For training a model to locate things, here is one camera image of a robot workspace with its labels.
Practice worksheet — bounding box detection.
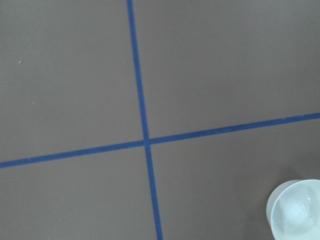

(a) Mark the white bowl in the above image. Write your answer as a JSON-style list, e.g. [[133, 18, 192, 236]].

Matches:
[[266, 179, 320, 240]]

